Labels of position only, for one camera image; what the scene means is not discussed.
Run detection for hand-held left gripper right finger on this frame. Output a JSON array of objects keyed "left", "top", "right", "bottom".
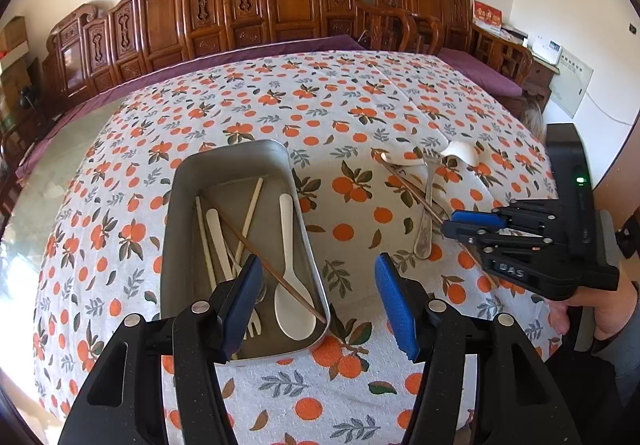
[{"left": 375, "top": 252, "right": 583, "bottom": 445}]

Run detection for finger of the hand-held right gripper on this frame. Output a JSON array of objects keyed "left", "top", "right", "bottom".
[
  {"left": 440, "top": 199, "right": 562, "bottom": 238},
  {"left": 457, "top": 234, "right": 558, "bottom": 262}
]

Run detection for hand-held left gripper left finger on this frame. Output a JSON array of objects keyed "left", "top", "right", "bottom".
[{"left": 59, "top": 255, "right": 264, "bottom": 445}]

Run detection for brown chopstick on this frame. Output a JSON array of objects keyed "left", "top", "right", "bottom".
[
  {"left": 372, "top": 149, "right": 499, "bottom": 289},
  {"left": 217, "top": 217, "right": 329, "bottom": 324}
]

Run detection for white plastic spoon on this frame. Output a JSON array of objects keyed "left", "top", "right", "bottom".
[{"left": 274, "top": 193, "right": 317, "bottom": 341}]

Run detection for rectangular metal tray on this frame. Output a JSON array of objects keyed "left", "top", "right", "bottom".
[{"left": 160, "top": 140, "right": 332, "bottom": 367}]

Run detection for white plastic utensil handle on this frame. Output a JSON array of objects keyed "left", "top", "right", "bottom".
[{"left": 205, "top": 208, "right": 237, "bottom": 282}]

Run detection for person's right forearm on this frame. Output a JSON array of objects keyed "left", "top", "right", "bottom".
[{"left": 591, "top": 312, "right": 640, "bottom": 428}]

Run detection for person's right hand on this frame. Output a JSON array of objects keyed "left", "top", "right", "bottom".
[{"left": 547, "top": 281, "right": 640, "bottom": 342}]

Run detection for white ceramic spoon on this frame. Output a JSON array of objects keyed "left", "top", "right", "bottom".
[{"left": 439, "top": 140, "right": 484, "bottom": 166}]

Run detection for pale fluffy bundle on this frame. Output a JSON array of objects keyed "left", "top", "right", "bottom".
[{"left": 520, "top": 97, "right": 547, "bottom": 133}]

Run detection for grey electrical panel door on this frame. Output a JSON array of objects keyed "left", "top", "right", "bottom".
[{"left": 547, "top": 48, "right": 595, "bottom": 119}]

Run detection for square purple seat cushion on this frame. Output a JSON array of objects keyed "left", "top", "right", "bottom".
[{"left": 437, "top": 47, "right": 524, "bottom": 98}]

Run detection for orange print tablecloth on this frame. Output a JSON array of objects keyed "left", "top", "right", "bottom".
[{"left": 32, "top": 50, "right": 567, "bottom": 445}]

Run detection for red gift box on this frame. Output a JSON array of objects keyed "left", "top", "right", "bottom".
[{"left": 472, "top": 0, "right": 504, "bottom": 36}]

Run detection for long purple seat cushion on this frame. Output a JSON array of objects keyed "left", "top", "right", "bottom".
[{"left": 15, "top": 35, "right": 367, "bottom": 176}]

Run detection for brown cardboard box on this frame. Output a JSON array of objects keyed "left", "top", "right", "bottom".
[{"left": 0, "top": 16, "right": 29, "bottom": 52}]

